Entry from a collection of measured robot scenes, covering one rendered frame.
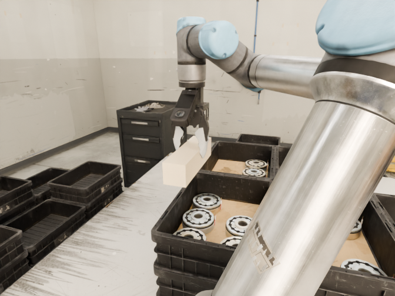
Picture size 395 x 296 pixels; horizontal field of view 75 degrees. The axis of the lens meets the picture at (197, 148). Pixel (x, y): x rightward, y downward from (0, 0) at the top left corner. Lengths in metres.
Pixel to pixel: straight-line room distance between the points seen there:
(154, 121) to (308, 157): 2.08
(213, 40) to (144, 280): 0.71
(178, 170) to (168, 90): 3.82
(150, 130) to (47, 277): 1.58
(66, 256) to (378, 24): 1.02
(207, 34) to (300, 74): 0.20
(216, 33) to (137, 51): 4.08
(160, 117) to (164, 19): 2.45
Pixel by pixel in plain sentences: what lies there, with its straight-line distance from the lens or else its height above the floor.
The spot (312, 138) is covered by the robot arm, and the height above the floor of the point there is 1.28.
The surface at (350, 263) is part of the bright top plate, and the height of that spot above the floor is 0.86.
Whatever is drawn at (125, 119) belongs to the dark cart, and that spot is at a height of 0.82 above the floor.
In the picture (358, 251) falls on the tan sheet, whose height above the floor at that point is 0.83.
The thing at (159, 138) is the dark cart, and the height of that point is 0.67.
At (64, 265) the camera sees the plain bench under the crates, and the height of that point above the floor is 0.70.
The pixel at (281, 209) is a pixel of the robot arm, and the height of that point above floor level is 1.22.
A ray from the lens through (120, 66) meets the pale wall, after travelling 4.82.
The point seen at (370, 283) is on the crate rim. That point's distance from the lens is 0.69.
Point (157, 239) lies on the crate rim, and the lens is 0.70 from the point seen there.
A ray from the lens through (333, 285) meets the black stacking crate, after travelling 0.71.
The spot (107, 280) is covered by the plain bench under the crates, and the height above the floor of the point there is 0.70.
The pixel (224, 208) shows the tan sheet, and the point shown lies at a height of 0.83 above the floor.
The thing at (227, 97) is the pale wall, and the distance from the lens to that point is 4.13.
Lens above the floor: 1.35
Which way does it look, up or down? 19 degrees down
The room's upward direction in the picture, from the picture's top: straight up
